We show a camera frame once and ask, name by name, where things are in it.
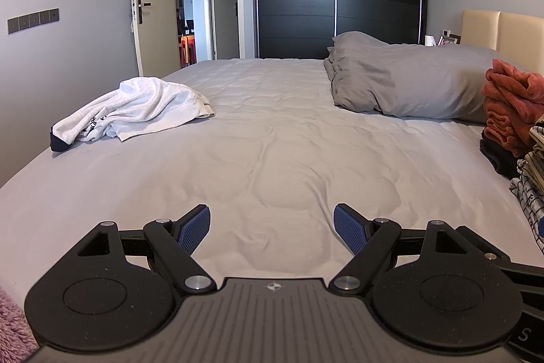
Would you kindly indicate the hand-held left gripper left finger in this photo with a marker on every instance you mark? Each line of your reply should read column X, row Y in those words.
column 195, row 229

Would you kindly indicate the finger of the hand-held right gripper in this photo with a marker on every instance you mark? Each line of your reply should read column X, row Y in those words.
column 488, row 250

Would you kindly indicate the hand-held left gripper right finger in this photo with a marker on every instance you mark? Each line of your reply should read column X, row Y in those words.
column 348, row 229

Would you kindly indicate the white sweatshirt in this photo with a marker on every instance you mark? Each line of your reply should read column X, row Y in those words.
column 136, row 103

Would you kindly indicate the grey bed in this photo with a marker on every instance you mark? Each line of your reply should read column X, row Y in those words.
column 255, row 159

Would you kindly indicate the dark folded cloth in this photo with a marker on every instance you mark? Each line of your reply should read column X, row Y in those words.
column 497, row 154

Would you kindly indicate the large grey pillow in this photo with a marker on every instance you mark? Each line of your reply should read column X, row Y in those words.
column 425, row 82

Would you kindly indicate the orange stool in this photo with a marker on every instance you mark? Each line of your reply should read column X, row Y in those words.
column 188, row 48

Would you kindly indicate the small grey pillow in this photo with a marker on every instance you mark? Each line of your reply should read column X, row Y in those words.
column 357, row 40

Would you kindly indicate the tissue box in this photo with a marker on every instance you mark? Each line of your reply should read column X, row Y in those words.
column 430, row 40

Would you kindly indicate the cream headboard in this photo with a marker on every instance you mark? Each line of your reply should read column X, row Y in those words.
column 510, row 31

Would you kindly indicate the photo frame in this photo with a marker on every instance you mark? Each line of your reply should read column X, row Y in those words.
column 449, row 38

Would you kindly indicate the grey switch panel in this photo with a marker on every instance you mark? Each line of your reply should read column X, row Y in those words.
column 34, row 20

